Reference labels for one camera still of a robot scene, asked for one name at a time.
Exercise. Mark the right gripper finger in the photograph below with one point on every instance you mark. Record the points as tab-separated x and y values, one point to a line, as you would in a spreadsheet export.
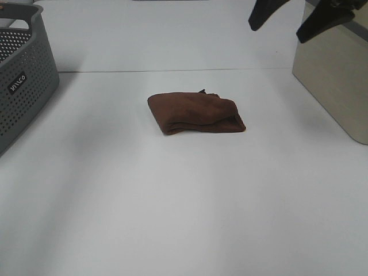
262	11
326	15

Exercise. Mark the brown towel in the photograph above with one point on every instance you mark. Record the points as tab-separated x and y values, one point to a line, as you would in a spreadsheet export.
180	111

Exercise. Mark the beige plastic bin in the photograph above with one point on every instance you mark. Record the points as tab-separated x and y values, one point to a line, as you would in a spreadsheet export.
333	68

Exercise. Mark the grey perforated plastic basket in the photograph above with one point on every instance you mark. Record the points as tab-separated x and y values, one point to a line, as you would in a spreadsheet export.
29	76

